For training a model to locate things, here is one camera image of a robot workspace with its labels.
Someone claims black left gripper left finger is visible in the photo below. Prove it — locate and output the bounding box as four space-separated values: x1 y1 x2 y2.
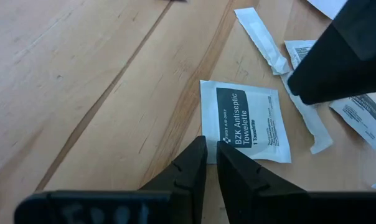
139 136 208 191

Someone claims white strip packet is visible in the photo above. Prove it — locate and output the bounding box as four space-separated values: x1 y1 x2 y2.
280 71 334 156
233 7 291 76

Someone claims antiseptic towelette packet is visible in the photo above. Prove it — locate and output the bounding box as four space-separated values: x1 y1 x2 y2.
199 80 292 165
329 91 376 151
283 39 318 71

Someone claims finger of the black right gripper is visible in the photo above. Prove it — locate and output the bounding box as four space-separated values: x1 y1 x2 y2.
287 0 376 106

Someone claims plain white gauze packet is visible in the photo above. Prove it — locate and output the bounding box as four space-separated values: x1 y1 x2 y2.
306 0 349 20

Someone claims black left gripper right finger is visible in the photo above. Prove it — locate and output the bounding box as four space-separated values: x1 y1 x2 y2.
217 141 310 195

